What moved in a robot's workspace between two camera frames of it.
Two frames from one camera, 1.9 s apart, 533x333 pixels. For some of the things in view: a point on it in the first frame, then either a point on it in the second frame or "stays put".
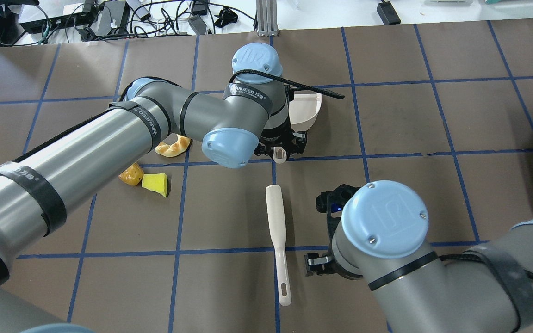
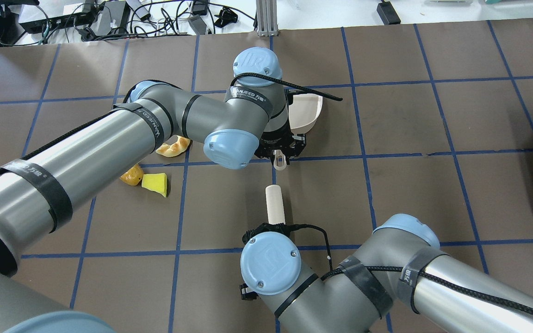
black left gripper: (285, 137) stays put
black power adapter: (388, 14) stays put
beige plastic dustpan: (303, 107) stays put
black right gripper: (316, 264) → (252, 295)
